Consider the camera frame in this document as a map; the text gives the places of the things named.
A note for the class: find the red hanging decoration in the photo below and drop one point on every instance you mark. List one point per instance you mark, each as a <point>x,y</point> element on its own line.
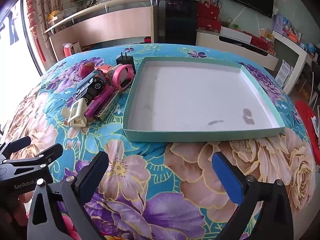
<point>33,22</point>

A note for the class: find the floral blanket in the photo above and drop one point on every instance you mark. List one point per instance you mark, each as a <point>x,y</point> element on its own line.
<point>175,160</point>

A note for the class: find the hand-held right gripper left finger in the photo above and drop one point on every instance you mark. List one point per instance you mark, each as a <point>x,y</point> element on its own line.
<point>93,172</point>

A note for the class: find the white desk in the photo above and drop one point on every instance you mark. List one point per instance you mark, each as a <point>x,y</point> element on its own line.
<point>300,52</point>

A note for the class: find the orange plastic toy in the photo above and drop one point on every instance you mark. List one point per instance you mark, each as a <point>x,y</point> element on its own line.
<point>102,68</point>

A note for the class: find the black charger plug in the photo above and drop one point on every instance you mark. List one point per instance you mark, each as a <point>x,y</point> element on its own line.
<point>125,61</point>

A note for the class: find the silver harmonica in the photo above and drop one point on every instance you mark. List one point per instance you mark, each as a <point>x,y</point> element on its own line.
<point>105,107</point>

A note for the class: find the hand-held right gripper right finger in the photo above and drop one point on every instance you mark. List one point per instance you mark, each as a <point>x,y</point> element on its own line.
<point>226,177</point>

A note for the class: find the patterned curtain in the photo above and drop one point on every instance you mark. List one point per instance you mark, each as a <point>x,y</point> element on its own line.
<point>47,0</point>

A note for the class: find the white printed carton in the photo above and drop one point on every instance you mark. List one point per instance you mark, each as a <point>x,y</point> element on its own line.
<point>285,72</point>

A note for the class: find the red gift box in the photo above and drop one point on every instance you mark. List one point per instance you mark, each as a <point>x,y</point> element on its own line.
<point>208,25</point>

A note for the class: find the small red box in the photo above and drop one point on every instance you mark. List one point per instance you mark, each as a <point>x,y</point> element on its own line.
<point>148,40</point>

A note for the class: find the white flat box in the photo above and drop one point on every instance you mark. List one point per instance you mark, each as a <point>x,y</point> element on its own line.
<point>236,35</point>

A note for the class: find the black water dispenser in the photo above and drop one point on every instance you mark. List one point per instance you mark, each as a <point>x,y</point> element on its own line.
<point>177,20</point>

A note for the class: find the clear plastic container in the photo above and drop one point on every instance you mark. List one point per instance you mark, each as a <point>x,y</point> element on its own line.
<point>69,12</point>

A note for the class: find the red gift bag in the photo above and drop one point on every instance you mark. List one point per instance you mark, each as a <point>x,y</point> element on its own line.
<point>207,8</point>

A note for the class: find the pen holder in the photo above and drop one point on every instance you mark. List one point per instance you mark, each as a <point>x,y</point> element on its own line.
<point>92,3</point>

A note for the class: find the purple printed box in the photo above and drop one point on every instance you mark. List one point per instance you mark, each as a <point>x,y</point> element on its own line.
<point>281,23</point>

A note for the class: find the white television cabinet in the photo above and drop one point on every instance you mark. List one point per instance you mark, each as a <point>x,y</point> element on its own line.
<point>230,48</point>

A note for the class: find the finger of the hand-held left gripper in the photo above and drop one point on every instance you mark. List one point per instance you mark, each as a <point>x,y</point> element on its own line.
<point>17,145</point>
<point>45,155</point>

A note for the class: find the window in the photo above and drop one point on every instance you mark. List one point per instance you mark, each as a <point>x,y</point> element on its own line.
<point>15,80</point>

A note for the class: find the red flat box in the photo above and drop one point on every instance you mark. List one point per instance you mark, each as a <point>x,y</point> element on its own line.
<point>262,43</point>

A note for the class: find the light wooden shelf desk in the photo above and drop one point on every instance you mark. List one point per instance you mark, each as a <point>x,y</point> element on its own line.
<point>112,22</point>

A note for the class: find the red paper bag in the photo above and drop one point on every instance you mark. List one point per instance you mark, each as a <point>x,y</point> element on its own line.
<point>71,50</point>

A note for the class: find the magenta purple plastic tube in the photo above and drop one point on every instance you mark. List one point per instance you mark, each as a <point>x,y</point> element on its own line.
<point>91,110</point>

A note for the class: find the magenta round toy figure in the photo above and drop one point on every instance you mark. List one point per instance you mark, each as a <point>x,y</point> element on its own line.
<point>87,69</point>

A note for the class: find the dark chair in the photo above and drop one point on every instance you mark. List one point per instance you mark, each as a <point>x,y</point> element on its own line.
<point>315,85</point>

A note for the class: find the teal shallow cardboard box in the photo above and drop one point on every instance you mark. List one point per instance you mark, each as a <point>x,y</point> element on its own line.
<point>190,97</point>

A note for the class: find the red plastic stool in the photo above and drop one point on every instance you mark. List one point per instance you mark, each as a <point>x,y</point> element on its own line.
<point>306,122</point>

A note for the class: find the blue toy piece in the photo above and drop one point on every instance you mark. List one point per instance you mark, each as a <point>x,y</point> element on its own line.
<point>91,83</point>

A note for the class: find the yellow round item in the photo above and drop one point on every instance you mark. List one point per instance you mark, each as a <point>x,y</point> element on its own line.
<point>53,16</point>

